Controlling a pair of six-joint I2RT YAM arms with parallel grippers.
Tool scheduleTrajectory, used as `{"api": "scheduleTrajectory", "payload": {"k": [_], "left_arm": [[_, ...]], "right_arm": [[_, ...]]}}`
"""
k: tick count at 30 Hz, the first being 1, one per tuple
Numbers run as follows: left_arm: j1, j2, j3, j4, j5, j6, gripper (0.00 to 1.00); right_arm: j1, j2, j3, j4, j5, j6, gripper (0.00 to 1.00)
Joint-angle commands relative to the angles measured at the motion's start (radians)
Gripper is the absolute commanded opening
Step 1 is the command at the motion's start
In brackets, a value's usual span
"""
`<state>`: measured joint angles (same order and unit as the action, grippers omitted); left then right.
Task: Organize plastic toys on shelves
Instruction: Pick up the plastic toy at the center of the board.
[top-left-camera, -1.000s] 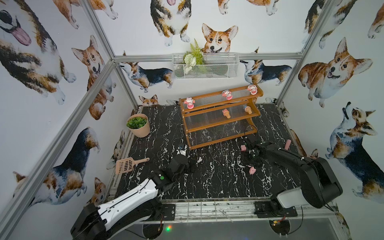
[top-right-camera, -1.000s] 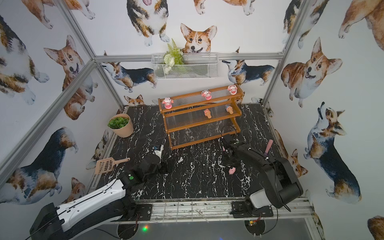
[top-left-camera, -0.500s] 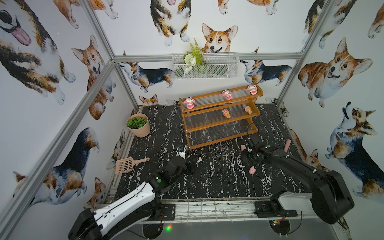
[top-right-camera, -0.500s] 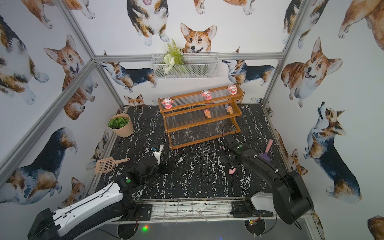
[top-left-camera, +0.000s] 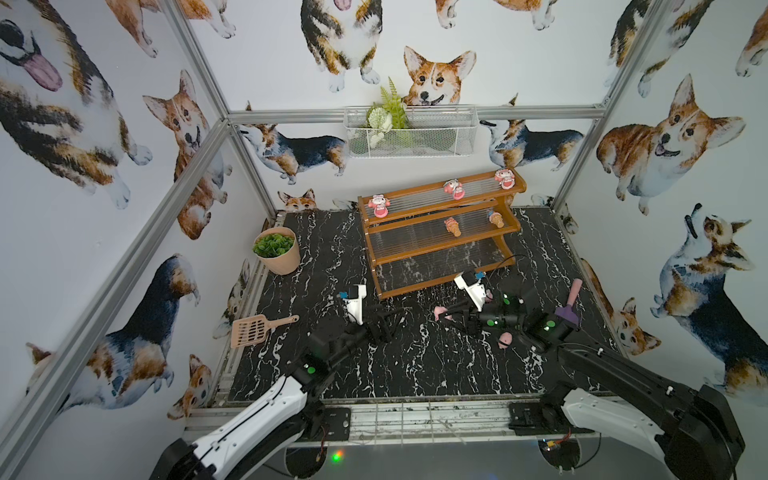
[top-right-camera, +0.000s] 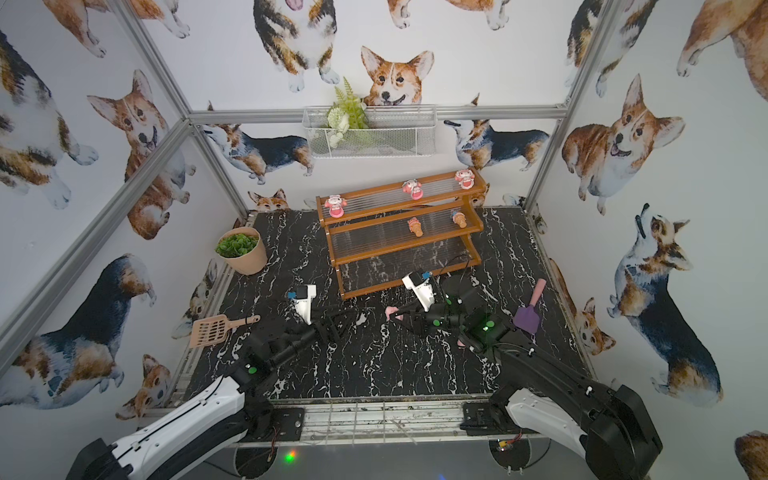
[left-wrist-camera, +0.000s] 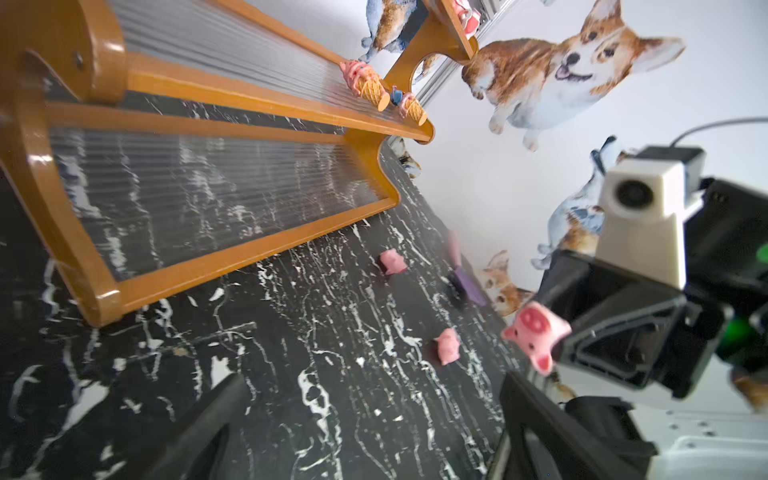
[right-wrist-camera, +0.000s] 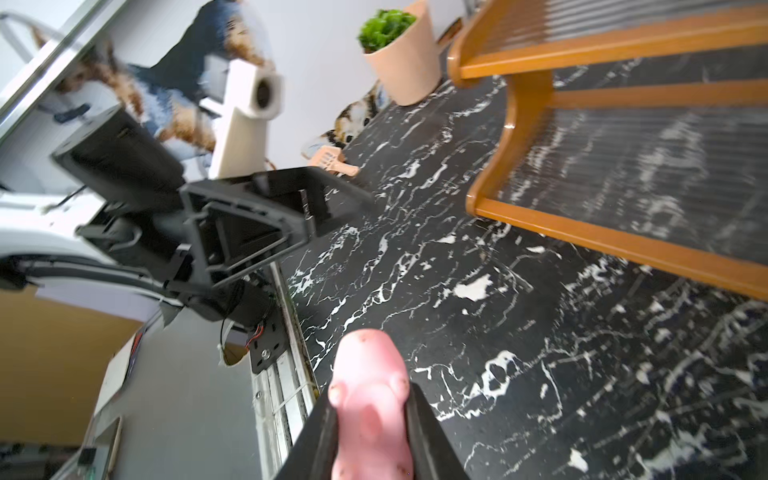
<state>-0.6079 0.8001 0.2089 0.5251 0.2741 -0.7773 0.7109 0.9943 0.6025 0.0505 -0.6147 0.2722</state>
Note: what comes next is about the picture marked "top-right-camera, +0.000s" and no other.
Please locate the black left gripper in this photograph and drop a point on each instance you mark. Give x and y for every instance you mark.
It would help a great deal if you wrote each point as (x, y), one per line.
(327, 324)

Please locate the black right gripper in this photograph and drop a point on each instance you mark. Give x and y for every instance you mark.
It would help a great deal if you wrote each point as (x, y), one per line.
(418, 319)

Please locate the pink ice cream cone toy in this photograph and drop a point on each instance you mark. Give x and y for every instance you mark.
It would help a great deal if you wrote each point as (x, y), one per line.
(415, 227)

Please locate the blue pink ice cream toy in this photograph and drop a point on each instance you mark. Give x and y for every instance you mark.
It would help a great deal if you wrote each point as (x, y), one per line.
(459, 218)

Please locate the pink hooded bunny doll figure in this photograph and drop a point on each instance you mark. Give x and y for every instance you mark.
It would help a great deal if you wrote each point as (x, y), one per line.
(335, 205)

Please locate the pink white bunny doll figure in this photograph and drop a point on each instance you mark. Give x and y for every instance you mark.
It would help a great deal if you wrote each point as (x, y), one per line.
(465, 179)

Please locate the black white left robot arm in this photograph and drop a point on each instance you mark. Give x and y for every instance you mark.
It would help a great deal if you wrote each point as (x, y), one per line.
(233, 406)

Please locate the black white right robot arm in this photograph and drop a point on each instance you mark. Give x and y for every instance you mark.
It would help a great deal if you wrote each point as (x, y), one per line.
(610, 429)

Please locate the orange wooden two-tier shelf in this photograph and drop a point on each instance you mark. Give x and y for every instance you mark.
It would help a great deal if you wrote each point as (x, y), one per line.
(371, 248)

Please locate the pink pot with green succulent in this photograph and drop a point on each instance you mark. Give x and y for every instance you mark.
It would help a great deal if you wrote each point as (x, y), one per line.
(243, 249)

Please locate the beige slotted scoop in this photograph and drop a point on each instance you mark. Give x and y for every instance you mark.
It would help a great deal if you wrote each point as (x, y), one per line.
(215, 330)

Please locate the artificial fern with white flowers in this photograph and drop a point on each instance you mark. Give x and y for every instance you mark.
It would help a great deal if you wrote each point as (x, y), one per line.
(346, 114)

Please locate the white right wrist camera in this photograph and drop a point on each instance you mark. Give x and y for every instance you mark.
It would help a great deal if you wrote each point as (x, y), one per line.
(419, 283)

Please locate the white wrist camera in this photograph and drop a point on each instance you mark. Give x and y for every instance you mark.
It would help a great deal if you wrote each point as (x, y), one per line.
(301, 299)
(419, 283)

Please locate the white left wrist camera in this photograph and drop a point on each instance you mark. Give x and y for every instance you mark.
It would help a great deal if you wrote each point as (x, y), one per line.
(301, 299)

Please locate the purple spatula with pink handle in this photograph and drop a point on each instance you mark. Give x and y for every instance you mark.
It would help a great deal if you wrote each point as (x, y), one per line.
(526, 318)

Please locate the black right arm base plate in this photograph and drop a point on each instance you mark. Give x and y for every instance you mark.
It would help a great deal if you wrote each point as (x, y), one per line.
(484, 419)

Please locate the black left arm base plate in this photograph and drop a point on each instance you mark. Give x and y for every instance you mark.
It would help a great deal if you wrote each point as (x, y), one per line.
(283, 424)

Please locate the white wire wall basket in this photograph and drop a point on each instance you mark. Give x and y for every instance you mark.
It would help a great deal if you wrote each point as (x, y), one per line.
(408, 131)

